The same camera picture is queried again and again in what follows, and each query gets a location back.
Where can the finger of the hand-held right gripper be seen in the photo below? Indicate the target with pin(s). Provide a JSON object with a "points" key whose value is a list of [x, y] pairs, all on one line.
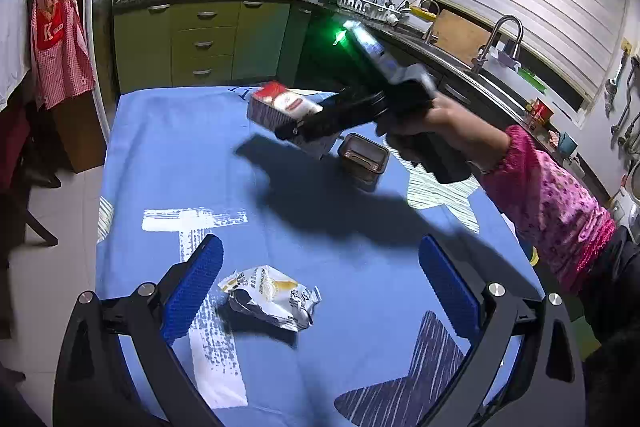
{"points": [[340, 117]]}

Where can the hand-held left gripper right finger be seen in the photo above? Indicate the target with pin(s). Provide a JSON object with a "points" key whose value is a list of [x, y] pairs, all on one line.
{"points": [[447, 287]]}

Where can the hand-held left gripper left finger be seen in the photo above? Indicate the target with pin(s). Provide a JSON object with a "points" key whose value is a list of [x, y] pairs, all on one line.
{"points": [[192, 292]]}

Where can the white and red carton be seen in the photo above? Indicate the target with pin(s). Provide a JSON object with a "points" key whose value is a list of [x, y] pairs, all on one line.
{"points": [[285, 102]]}

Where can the silver snack wrapper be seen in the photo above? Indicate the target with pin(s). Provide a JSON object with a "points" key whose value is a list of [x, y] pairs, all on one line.
{"points": [[270, 297]]}

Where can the person's right forearm pink sleeve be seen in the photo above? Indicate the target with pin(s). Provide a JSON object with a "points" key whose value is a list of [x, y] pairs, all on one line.
{"points": [[550, 207]]}

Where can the person's right hand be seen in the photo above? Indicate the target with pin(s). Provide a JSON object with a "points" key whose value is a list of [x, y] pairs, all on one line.
{"points": [[460, 127]]}

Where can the brown plastic container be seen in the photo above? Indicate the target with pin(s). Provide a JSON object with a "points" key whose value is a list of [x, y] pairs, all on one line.
{"points": [[362, 157]]}

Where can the steel sink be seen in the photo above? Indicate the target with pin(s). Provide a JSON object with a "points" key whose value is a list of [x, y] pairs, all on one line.
{"points": [[460, 59]]}

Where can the yellow dish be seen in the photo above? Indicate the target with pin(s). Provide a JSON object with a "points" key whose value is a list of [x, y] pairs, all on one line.
{"points": [[421, 13]]}

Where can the wooden cutting board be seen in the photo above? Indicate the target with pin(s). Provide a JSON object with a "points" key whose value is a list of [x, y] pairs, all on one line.
{"points": [[462, 32]]}

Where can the dark kitchen countertop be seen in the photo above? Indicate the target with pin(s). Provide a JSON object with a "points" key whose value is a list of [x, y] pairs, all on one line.
{"points": [[500, 89]]}

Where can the white dish rack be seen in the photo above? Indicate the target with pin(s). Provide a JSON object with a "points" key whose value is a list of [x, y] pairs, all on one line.
{"points": [[365, 4]]}

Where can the steel faucet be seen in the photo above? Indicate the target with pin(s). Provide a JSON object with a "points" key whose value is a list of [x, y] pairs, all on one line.
{"points": [[505, 24]]}

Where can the green sponge tray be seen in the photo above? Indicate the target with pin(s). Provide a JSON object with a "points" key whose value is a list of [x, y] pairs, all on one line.
{"points": [[532, 79]]}

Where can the red can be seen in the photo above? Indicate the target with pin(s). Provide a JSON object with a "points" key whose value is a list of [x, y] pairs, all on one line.
{"points": [[543, 111]]}

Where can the green drawer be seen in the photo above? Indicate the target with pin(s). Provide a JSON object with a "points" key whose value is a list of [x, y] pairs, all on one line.
{"points": [[204, 71], [205, 43], [205, 16]]}

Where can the blue patterned tablecloth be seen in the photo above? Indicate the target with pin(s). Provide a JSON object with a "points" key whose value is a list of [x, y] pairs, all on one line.
{"points": [[165, 147]]}

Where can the teal mug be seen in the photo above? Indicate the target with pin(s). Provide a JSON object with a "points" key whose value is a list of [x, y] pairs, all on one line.
{"points": [[567, 143]]}

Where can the white rice cooker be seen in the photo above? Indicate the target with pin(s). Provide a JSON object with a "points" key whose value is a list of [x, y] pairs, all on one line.
{"points": [[630, 207]]}

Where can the dark wooden chair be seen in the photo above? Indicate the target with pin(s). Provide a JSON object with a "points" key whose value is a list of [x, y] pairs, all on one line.
{"points": [[30, 167]]}

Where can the green cabinet with drawers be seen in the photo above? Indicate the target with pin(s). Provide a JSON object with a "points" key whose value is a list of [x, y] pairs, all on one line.
{"points": [[140, 47]]}

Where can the hanging metal utensils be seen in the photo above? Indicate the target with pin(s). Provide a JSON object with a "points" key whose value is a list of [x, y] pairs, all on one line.
{"points": [[622, 107]]}

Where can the red checked apron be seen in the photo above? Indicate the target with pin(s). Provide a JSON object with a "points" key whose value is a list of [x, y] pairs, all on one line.
{"points": [[60, 32]]}

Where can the white hanging cloth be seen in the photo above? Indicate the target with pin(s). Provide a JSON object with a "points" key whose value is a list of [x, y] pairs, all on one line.
{"points": [[15, 32]]}

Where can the white door frame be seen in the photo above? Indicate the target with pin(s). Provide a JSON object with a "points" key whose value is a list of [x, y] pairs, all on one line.
{"points": [[97, 32]]}

